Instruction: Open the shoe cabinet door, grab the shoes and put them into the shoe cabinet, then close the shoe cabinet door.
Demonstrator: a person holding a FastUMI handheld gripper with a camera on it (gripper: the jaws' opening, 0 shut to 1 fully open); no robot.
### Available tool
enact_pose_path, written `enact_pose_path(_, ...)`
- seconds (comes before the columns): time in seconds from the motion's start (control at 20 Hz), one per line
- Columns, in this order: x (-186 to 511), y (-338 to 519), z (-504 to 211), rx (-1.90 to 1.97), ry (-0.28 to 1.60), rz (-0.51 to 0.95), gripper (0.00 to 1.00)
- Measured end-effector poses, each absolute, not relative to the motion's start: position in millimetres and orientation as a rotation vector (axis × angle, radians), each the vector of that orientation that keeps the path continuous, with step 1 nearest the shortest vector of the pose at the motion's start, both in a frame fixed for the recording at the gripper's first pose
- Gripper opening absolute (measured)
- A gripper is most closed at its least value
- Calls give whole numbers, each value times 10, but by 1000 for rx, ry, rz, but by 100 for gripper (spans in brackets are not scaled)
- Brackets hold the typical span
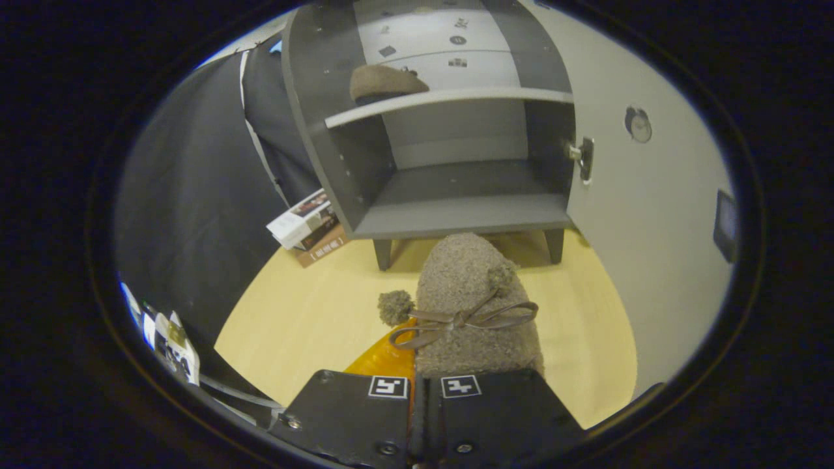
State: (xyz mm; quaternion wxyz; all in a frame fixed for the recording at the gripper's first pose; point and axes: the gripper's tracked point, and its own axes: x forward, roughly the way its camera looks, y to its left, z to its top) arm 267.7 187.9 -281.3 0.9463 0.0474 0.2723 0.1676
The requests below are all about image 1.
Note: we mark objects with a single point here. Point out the white book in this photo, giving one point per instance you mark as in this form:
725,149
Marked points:
293,225

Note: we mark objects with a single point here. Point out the brown fuzzy shoe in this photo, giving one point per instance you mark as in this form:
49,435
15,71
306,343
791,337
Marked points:
384,81
469,280

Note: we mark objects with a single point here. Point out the grey shoe cabinet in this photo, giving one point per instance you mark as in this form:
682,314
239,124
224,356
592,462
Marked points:
456,221

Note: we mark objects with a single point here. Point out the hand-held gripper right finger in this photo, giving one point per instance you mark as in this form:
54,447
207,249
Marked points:
495,417

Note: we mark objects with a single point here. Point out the white side table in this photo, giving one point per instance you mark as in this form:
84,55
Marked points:
182,355

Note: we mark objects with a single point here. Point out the light grey shoe cabinet door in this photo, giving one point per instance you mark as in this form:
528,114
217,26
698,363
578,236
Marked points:
651,228

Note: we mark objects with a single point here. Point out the brown book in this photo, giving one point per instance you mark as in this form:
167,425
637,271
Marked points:
322,249

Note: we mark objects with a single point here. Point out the black backdrop cloth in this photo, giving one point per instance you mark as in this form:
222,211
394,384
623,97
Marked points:
195,195

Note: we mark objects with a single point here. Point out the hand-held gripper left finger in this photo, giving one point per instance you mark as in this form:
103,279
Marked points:
352,417

